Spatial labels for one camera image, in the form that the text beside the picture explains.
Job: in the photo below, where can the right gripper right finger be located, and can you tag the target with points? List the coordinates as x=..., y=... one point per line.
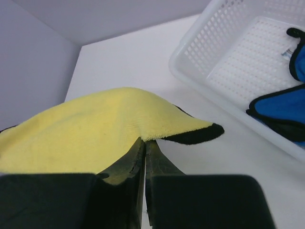
x=157, y=164

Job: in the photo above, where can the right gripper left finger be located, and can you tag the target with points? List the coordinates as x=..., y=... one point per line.
x=123, y=183

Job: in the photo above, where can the blue towel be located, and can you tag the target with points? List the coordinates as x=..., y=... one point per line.
x=284, y=111

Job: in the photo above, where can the white plastic basket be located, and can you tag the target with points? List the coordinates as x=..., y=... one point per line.
x=234, y=53

